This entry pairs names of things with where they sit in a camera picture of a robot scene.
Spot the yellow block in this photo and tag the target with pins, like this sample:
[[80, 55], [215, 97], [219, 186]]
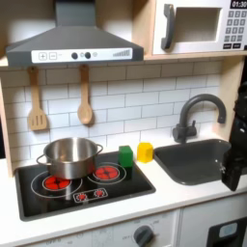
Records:
[[145, 152]]

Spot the green block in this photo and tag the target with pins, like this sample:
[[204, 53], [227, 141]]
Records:
[[125, 156]]

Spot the dark grey sink basin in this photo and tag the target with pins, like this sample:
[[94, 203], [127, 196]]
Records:
[[193, 162]]

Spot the black dishwasher panel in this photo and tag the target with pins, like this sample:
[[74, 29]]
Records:
[[227, 233]]

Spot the dark grey tap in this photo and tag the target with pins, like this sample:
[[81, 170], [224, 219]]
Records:
[[193, 115]]

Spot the grey oven knob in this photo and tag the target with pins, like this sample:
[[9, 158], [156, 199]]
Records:
[[143, 235]]

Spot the white toy microwave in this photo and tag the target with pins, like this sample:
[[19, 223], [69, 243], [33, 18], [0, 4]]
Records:
[[199, 25]]

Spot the black stove top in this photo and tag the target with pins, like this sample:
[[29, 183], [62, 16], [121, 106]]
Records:
[[83, 189]]

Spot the steel pot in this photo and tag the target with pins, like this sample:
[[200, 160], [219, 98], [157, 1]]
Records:
[[71, 157]]

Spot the wooden spoon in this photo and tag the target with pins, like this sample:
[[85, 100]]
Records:
[[85, 103]]

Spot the grey range hood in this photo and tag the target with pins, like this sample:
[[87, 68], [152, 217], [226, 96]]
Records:
[[74, 45]]

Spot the wooden slotted spatula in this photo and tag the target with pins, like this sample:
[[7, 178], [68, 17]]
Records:
[[37, 106]]

